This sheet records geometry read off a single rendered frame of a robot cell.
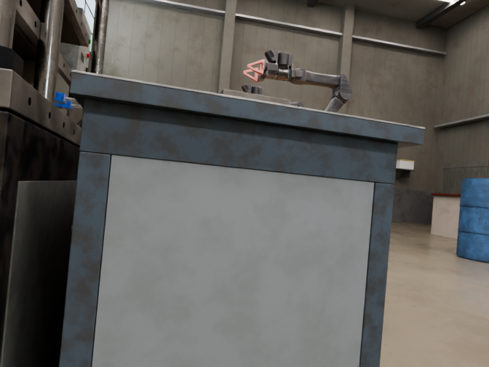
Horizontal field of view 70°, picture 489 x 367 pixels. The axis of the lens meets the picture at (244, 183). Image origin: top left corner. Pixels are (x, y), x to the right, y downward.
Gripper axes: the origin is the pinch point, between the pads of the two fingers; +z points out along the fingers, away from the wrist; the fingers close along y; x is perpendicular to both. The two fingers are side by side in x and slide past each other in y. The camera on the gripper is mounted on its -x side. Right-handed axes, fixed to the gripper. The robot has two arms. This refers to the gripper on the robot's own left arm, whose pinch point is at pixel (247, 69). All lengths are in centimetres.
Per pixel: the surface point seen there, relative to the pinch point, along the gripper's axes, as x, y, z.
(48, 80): 31, 59, 65
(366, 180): 53, 96, -10
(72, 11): -5, 22, 72
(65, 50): -5, -25, 88
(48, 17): 14, 59, 67
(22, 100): 44, 98, 56
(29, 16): 18, 68, 68
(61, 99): 32, 42, 67
